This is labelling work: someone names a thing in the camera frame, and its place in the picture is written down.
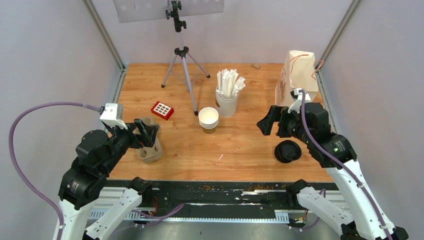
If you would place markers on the brown pulp cup carrier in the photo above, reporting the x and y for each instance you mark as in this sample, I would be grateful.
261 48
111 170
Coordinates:
151 149

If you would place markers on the stack of black lids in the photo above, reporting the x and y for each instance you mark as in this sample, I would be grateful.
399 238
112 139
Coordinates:
287 151

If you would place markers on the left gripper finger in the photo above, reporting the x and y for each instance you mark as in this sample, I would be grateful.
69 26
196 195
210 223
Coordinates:
145 140
142 128

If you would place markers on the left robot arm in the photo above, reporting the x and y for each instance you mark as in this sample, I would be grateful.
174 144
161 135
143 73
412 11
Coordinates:
97 155

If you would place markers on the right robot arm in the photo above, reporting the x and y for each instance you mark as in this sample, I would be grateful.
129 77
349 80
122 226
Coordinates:
364 219

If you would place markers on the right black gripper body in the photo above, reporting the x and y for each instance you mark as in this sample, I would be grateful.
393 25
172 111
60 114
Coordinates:
289 125

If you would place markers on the kraft paper takeout bag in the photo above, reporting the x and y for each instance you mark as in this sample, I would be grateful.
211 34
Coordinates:
297 72

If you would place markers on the grey camera tripod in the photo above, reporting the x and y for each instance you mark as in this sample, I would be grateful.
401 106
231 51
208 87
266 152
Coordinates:
172 9

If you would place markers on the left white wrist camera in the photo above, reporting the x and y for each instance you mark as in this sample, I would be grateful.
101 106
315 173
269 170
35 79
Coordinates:
112 115

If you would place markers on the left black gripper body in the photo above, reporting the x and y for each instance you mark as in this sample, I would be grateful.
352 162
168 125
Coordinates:
125 138

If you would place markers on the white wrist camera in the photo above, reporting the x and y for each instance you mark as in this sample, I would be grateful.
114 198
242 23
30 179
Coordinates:
298 95
112 115

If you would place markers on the white straw holder cup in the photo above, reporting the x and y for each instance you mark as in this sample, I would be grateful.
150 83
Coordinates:
226 107

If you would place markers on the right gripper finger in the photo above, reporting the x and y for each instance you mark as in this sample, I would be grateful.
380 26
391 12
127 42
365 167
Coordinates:
274 114
265 125

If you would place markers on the bundle of wrapped straws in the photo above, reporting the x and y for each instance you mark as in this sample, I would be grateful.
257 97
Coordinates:
229 83

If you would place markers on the stack of paper cups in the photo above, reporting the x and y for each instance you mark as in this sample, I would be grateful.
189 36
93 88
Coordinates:
208 119

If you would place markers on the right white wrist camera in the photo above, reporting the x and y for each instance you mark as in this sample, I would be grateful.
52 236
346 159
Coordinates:
298 95

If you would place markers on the red keypad box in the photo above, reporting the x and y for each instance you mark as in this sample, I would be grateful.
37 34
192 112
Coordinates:
162 110

